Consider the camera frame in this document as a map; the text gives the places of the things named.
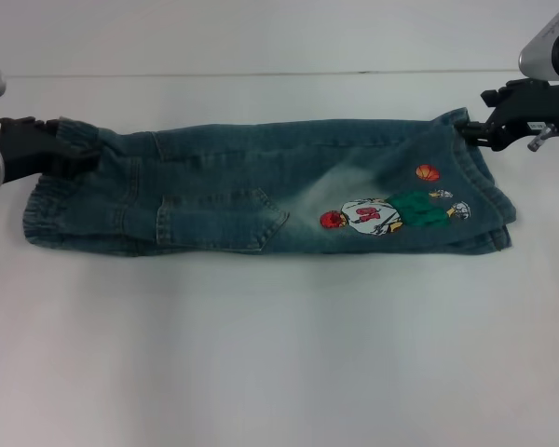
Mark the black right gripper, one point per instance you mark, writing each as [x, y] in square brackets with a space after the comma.
[526, 112]

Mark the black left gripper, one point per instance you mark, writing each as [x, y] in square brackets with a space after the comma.
[23, 149]

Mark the blue denim shorts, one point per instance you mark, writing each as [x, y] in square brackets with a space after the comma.
[242, 205]

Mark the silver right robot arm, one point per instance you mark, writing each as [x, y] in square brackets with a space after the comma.
[540, 51]

